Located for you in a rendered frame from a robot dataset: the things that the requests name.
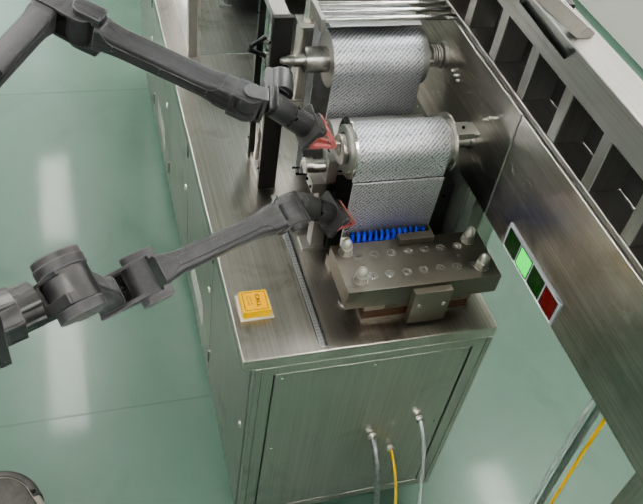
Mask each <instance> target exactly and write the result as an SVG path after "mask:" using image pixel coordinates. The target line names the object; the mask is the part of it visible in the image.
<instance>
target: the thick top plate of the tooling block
mask: <svg viewBox="0 0 643 504"><path fill-rule="evenodd" d="M462 235H463V232H457V233H447V234H438V235H434V236H435V237H434V240H433V242H424V243H414V244H404V245H398V243H397V241H396V239H388V240H379V241H369V242H359V243H352V244H353V245H352V246H353V249H352V251H353V254H352V256H351V257H349V258H343V257H341V256H340V255H339V254H338V249H339V248H340V245H331V246H330V250H329V256H328V261H327V263H328V265H329V268H330V271H331V273H332V276H333V279H334V282H335V284H336V287H337V290H338V292H339V295H340V298H341V300H342V303H343V306H344V309H345V310H347V309H355V308H363V307H371V306H379V305H387V304H395V303H403V302H409V301H410V297H411V294H412V291H413V289H414V288H422V287H430V286H439V285H447V284H451V285H452V287H453V289H454V291H453V294H452V296H459V295H467V294H475V293H483V292H491V291H495V289H496V287H497V285H498V282H499V280H500V278H501V273H500V271H499V269H498V268H497V266H496V264H495V262H494V261H493V259H492V257H491V255H490V253H489V252H488V250H487V248H486V246H485V245H484V243H483V241H482V239H481V237H480V236H479V234H478V232H477V231H476V232H475V238H474V243H473V244H471V245H466V244H464V243H462V242H461V240H460V237H461V236H462ZM482 253H488V254H489V255H490V265H489V270H488V271H486V272H481V271H478V270H477V269H476V268H475V262H477V260H478V257H480V255H481V254H482ZM361 266H365V267H366V268H367V269H368V274H369V275H368V283H367V285H365V286H358V285H356V284H355V283H354V282H353V277H354V276H355V274H356V271H357V270H358V268H359V267H361Z"/></svg>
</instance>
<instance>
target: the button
mask: <svg viewBox="0 0 643 504"><path fill-rule="evenodd" d="M238 301H239V305H240V309H241V312H242V316H243V319H248V318H256V317H264V316H271V311H272V309H271V306H270V302H269V299H268V295H267V292H266V289H262V290H253V291H244V292H239V293H238Z"/></svg>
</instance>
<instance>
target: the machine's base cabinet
mask: <svg viewBox="0 0 643 504"><path fill-rule="evenodd" d="M141 10H142V35H141V36H142V37H145V38H147V39H149V40H151V41H153V42H155V43H157V44H160V45H162V46H163V42H162V38H161V34H160V29H159V25H158V21H157V17H156V13H155V9H154V5H153V0H141ZM145 72H146V77H147V82H148V86H149V91H150V96H151V101H152V106H153V111H154V116H155V120H156V125H157V130H158V135H159V140H160V145H161V150H162V154H163V159H164V164H165V169H166V174H167V179H168V184H169V188H170V193H171V198H172V203H173V208H174V213H175V218H176V222H177V227H178V232H179V237H180V242H181V247H184V246H187V245H189V244H191V243H193V242H195V241H198V240H200V239H202V238H204V237H206V236H209V232H208V228H207V224H206V220H205V216H204V212H203V207H202V203H201V199H200V195H199V191H198V187H197V183H196V178H195V174H194V170H193V166H192V162H191V158H190V154H189V149H188V145H187V141H186V137H185V133H184V129H183V125H182V120H181V116H180V112H179V108H178V104H177V100H176V96H175V92H174V87H173V83H171V82H169V81H166V80H164V79H162V78H160V77H158V76H156V75H153V74H151V73H149V72H147V71H145ZM187 276H188V281H189V286H190V291H191V295H192V300H193V305H194V310H195V315H196V320H197V325H198V329H199V334H200V339H201V344H202V349H203V354H204V359H205V363H206V368H207V373H208V378H209V383H210V388H211V393H212V397H213V402H214V407H215V412H216V417H217V422H218V427H219V431H220V436H221V441H222V446H223V451H224V456H225V461H226V465H227V470H228V475H229V480H230V485H231V490H232V495H233V499H234V504H314V503H319V502H324V501H329V500H334V499H339V498H345V497H350V496H355V495H360V494H365V493H370V492H374V481H375V473H374V458H373V450H372V445H371V442H369V441H368V438H367V437H368V435H369V434H371V433H377V435H378V440H377V446H378V452H379V460H380V491H381V490H386V489H391V488H394V473H393V465H392V459H391V455H390V452H388V450H387V446H388V445H390V444H392V445H393V446H394V451H393V455H394V459H395V465H396V473H397V487H401V486H407V485H412V484H417V483H419V480H420V472H421V461H422V443H421V433H420V427H419V423H417V422H416V419H415V417H416V416H417V415H423V417H424V421H423V422H422V423H423V428H424V434H425V447H426V457H425V471H424V479H423V482H427V481H428V479H429V477H430V475H431V473H432V471H433V468H434V466H435V464H436V462H437V460H438V457H439V455H440V453H441V451H442V449H443V446H444V444H445V442H446V440H447V438H448V435H449V433H450V431H451V429H452V426H453V424H454V422H455V420H456V418H457V415H458V413H459V411H460V409H461V407H462V404H463V402H464V400H465V398H466V396H467V393H468V391H469V389H470V387H471V385H472V382H473V380H474V378H475V376H476V373H477V371H478V369H479V367H480V365H481V362H482V360H483V358H484V356H485V354H486V351H487V349H488V347H489V345H490V343H491V340H492V338H493V336H490V337H483V338H476V339H469V340H462V341H455V342H448V343H441V344H434V345H427V346H420V347H413V348H406V349H399V350H392V351H385V352H378V353H371V354H364V355H357V356H350V357H343V358H336V359H329V360H322V361H315V362H308V363H301V364H294V365H287V366H280V367H273V368H266V369H259V370H252V371H245V372H243V371H242V369H241V365H240V361H239V357H238V352H237V348H236V344H235V340H234V336H233V332H232V328H231V323H230V319H229V315H228V311H227V307H226V303H225V299H224V294H223V290H222V286H221V282H220V278H219V274H218V270H217V265H216V261H215V259H214V260H212V261H210V262H208V263H205V264H203V265H201V266H199V267H197V268H195V269H193V270H191V271H189V272H187Z"/></svg>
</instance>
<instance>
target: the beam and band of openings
mask: <svg viewBox="0 0 643 504"><path fill-rule="evenodd" d="M529 1H530V3H531V4H532V5H533V7H534V8H535V9H536V11H537V12H538V13H539V15H540V16H541V17H542V19H543V20H544V21H545V23H546V24H547V25H548V26H549V28H550V29H551V30H552V32H553V33H554V34H555V36H556V37H557V38H558V40H559V41H560V42H561V44H562V45H563V46H564V48H565V49H566V50H567V57H566V59H563V58H562V57H561V55H560V54H559V53H558V51H557V50H556V49H555V48H554V46H553V45H552V44H551V42H550V41H549V40H548V39H547V37H546V36H545V35H544V33H543V32H542V31H541V29H540V28H539V27H538V26H537V24H536V23H535V22H534V20H533V19H532V18H531V17H530V15H529V14H528V13H527V11H526V10H525V9H524V8H523V6H522V5H521V4H520V2H519V0H446V5H447V6H451V12H452V13H453V14H456V19H457V20H458V22H459V23H460V25H461V26H462V27H463V29H464V30H465V31H466V33H467V34H468V36H469V37H470V38H471V40H472V41H473V43H474V44H475V45H476V47H477V48H478V49H479V51H480V52H481V54H482V55H483V56H484V58H485V59H486V61H487V62H488V63H489V65H490V66H491V68H492V69H493V70H494V72H495V73H496V74H497V76H498V77H499V79H500V80H501V81H502V83H503V84H504V86H505V87H506V88H507V90H508V91H509V93H510V94H511V95H512V97H513V98H514V99H515V101H516V102H517V104H518V105H519V106H520V108H521V109H522V111H523V112H524V113H525V115H526V116H527V118H528V119H529V120H530V122H531V123H532V124H533V126H534V127H535V129H536V130H537V131H538V133H539V134H540V136H541V137H542V138H543V140H544V141H545V142H546V144H547V145H548V147H549V148H550V149H551V151H552V152H553V154H554V155H555V156H556V158H557V159H558V161H559V162H560V163H561V165H562V166H563V167H564V169H565V170H566V172H567V173H568V174H569V176H570V177H571V179H572V180H573V181H574V183H575V184H576V186H577V187H578V188H579V190H580V191H581V192H582V194H583V195H584V197H585V198H586V199H587V201H588V202H589V204H590V205H591V206H592V208H593V209H594V211H595V212H596V213H597V215H598V216H599V217H600V219H601V220H602V222H603V223H604V224H605V226H606V227H607V229H608V230H609V231H610V233H611V234H612V235H613V237H614V238H615V240H616V241H617V242H618V244H619V245H620V247H621V248H622V249H623V251H624V252H625V254H626V255H627V256H628V258H629V259H630V260H631V262H632V263H633V265H634V266H635V267H636V269H637V270H638V272H639V273H640V274H641V276H642V277H643V81H642V80H641V79H640V78H639V76H638V75H637V74H636V73H635V72H634V71H633V70H632V69H631V68H630V67H629V66H628V65H627V64H626V62H625V61H624V60H623V59H622V58H621V57H620V56H619V55H618V54H617V53H616V52H615V51H614V49H613V48H612V47H611V46H610V45H609V44H608V43H607V42H606V41H605V40H604V39H603V38H602V37H601V35H600V34H599V33H598V32H597V31H596V30H595V29H594V28H593V27H592V26H591V25H590V24H589V22H588V21H587V20H586V19H585V18H584V17H583V16H582V15H581V14H580V13H579V12H578V11H577V10H576V8H575V3H574V2H573V1H572V0H565V1H566V2H567V3H568V4H569V5H570V6H571V7H572V8H573V9H574V10H575V11H576V12H577V14H578V15H579V16H580V17H581V18H582V19H583V20H584V21H585V22H586V23H587V24H588V25H589V27H590V28H591V29H592V30H593V31H594V32H595V35H594V36H592V37H591V38H576V37H575V36H574V35H573V34H571V33H570V32H569V31H568V30H567V29H566V28H565V27H564V26H563V25H561V24H560V23H559V22H558V21H557V20H556V19H555V18H554V17H553V16H551V15H550V14H549V13H548V12H547V11H546V10H545V9H544V8H543V7H541V6H540V5H539V4H538V3H537V2H536V1H535V0H529Z"/></svg>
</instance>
